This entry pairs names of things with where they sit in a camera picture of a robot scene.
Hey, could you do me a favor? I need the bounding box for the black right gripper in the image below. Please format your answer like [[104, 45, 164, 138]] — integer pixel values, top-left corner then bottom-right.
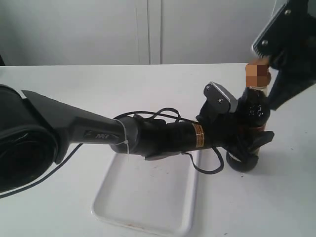
[[268, 0, 316, 111]]

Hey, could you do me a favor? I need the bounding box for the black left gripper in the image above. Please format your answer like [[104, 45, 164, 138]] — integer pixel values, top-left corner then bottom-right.
[[195, 99, 275, 163]]

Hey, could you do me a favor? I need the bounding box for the dark soy sauce bottle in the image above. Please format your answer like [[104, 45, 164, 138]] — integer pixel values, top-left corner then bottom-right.
[[226, 58, 271, 172]]

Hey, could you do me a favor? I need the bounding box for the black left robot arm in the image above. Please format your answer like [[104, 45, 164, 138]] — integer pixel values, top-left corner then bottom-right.
[[0, 83, 274, 198]]

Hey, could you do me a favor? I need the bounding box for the white rectangular plastic tray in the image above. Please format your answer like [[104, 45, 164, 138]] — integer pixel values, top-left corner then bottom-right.
[[91, 151, 199, 237]]

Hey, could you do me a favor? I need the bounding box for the grey camera on right gripper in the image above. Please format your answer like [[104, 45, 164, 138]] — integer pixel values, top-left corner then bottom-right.
[[251, 0, 298, 58]]

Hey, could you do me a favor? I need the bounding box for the grey camera on gripper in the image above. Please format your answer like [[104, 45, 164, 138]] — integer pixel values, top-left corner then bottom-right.
[[203, 81, 238, 114], [251, 0, 298, 58]]

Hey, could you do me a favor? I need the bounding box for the grey camera on left gripper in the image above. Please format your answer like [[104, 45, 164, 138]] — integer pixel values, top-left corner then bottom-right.
[[203, 81, 238, 114]]

